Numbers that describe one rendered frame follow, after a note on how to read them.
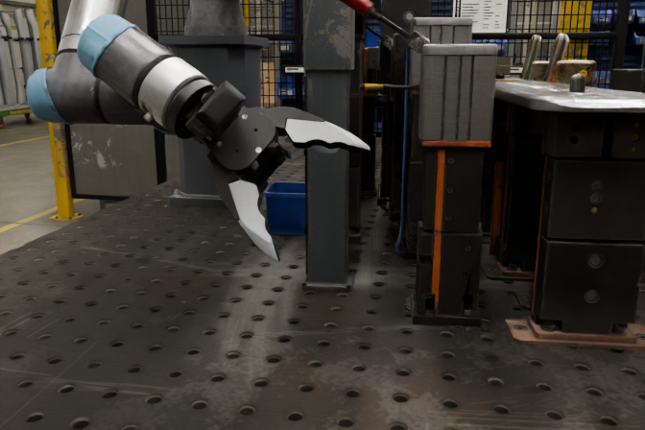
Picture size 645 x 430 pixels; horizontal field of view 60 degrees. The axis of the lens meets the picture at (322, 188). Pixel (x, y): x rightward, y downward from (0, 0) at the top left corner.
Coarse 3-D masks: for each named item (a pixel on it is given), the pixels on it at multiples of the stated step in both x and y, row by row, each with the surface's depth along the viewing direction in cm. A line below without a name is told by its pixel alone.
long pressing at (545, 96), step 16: (528, 80) 129; (496, 96) 80; (512, 96) 70; (528, 96) 63; (544, 96) 60; (560, 96) 65; (576, 96) 65; (592, 96) 65; (608, 96) 65; (624, 96) 65; (640, 96) 65
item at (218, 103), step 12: (228, 84) 51; (204, 96) 51; (216, 96) 50; (228, 96) 51; (240, 96) 51; (204, 108) 50; (216, 108) 50; (228, 108) 51; (240, 108) 52; (192, 120) 53; (204, 120) 50; (216, 120) 50; (228, 120) 52; (204, 132) 55
